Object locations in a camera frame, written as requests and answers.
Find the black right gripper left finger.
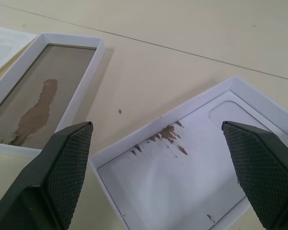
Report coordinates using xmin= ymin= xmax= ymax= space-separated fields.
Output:
xmin=0 ymin=121 xmax=94 ymax=230

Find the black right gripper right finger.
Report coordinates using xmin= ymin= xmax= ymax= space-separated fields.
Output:
xmin=221 ymin=120 xmax=288 ymax=230

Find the white box lid tray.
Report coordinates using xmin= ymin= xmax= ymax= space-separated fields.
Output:
xmin=90 ymin=76 xmax=288 ymax=230

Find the white box lid grey inside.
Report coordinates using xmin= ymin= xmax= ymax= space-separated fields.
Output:
xmin=0 ymin=33 xmax=104 ymax=159

